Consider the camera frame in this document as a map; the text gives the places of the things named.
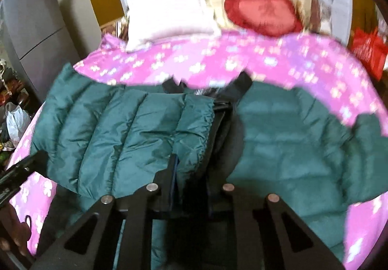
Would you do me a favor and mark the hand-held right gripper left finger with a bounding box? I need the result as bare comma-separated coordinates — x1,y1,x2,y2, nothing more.
36,153,182,270

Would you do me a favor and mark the dark green puffer jacket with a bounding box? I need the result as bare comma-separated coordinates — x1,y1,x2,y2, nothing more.
30,62,388,270

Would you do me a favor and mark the pile of assorted clutter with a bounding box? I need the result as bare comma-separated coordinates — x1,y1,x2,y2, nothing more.
0,58,31,167

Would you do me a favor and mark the person's left hand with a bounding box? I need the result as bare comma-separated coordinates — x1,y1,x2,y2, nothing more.
0,206,32,258

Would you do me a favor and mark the pink floral bed sheet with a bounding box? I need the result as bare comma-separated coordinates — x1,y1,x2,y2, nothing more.
6,29,388,267

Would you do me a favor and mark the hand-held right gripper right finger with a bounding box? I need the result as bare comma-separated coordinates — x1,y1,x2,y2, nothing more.
207,180,346,270

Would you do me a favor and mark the grey refrigerator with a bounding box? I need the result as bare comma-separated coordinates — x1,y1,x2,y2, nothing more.
0,0,100,104

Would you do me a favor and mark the red plastic bag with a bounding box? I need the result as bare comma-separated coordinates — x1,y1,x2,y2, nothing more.
350,27,388,81

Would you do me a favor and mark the white plastic bag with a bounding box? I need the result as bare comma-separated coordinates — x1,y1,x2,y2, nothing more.
5,105,32,149

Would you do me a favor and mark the red heart-shaped cushion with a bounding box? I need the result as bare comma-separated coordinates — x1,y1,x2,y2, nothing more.
224,0,304,37

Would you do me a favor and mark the white pillow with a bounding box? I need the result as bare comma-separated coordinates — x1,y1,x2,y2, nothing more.
124,0,222,52

